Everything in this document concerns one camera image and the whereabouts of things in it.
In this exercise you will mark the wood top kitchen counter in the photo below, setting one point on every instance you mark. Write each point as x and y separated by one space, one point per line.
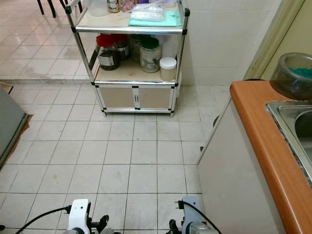
253 122

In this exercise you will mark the white lid jar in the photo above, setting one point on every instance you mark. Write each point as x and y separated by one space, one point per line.
167 69

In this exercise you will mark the small red lid jar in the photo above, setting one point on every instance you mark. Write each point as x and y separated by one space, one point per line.
121 46

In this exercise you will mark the clear plastic container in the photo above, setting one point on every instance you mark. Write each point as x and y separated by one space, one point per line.
97 7

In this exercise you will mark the dark glass jar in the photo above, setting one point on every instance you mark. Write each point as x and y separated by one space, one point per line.
135 48

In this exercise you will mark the black cabinet knob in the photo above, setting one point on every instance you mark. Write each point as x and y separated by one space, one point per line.
202 148

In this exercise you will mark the jar with pink contents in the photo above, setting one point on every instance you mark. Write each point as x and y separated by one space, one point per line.
128 5

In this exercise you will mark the yellow labelled spice jar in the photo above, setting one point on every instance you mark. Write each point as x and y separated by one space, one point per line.
113 6

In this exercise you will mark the teal cloth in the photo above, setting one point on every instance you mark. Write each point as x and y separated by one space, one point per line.
170 20

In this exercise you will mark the beige door frame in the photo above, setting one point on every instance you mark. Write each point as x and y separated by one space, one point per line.
271 44

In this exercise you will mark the stainless steel double sink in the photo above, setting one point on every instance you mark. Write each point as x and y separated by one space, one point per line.
287 117

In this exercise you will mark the dark legged chair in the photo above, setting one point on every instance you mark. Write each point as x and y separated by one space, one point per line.
52 9

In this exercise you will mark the white plastic bag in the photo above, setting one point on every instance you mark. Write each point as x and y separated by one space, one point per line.
148 13

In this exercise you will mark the green lid glass jar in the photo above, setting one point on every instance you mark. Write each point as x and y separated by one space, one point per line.
150 57

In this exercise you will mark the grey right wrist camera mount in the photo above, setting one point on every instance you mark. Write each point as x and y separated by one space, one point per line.
190 209

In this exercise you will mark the silver metal kitchen trolley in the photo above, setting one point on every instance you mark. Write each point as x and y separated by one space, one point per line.
126 30

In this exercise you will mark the black round bin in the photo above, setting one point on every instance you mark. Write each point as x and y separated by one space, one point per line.
216 121

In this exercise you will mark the large red lid jar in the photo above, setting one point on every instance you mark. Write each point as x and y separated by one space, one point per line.
107 56

